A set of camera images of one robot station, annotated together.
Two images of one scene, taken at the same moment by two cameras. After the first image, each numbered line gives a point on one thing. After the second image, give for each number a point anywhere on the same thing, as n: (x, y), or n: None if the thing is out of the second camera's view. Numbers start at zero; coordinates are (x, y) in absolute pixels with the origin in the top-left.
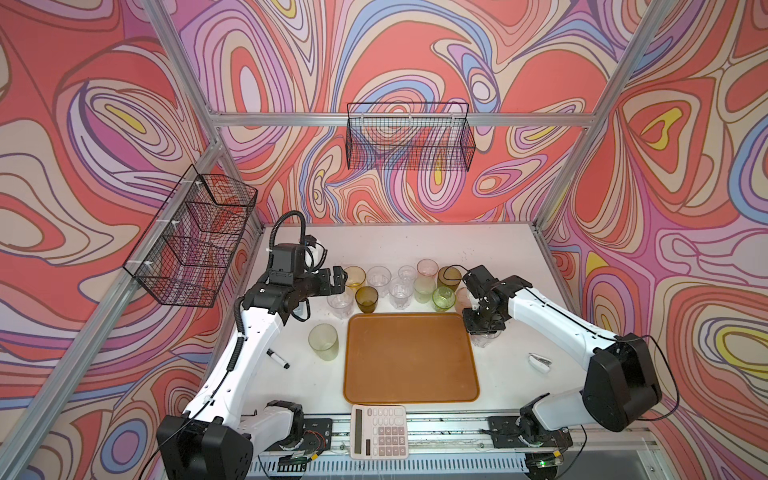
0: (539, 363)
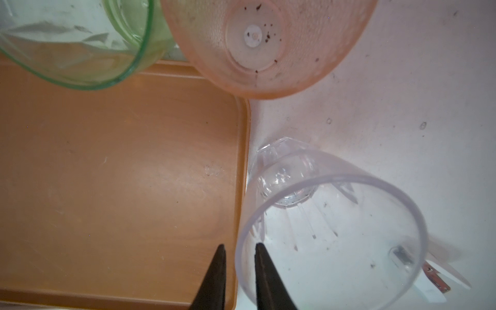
0: (425, 258)
